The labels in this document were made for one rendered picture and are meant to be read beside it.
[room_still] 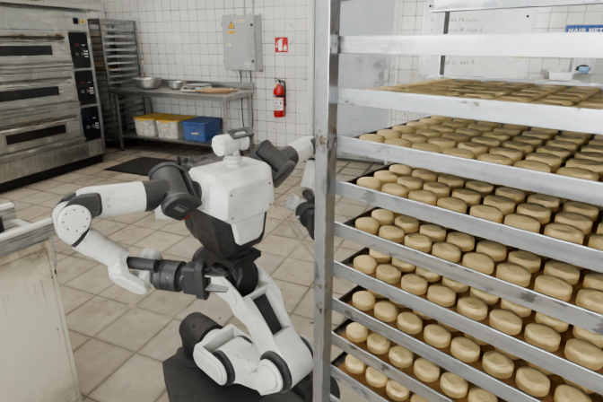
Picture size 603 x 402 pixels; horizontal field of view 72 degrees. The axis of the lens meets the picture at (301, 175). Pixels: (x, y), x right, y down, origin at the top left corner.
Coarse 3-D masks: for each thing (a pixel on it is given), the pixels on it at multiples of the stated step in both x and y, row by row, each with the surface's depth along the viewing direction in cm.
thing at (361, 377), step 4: (340, 364) 99; (344, 364) 99; (340, 368) 98; (344, 368) 98; (348, 372) 97; (364, 372) 97; (352, 376) 96; (356, 376) 96; (360, 376) 96; (364, 376) 96; (360, 380) 94; (364, 380) 94; (364, 384) 93; (368, 384) 93; (372, 388) 92; (376, 388) 92; (380, 388) 92; (384, 388) 92; (376, 392) 91; (380, 392) 91; (384, 392) 91; (412, 392) 91; (384, 396) 90; (388, 396) 90; (392, 400) 89; (396, 400) 89; (404, 400) 89; (408, 400) 89
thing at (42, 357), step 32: (0, 224) 152; (0, 256) 136; (32, 256) 144; (0, 288) 137; (32, 288) 146; (0, 320) 138; (32, 320) 148; (64, 320) 158; (0, 352) 140; (32, 352) 149; (64, 352) 160; (0, 384) 142; (32, 384) 151; (64, 384) 162
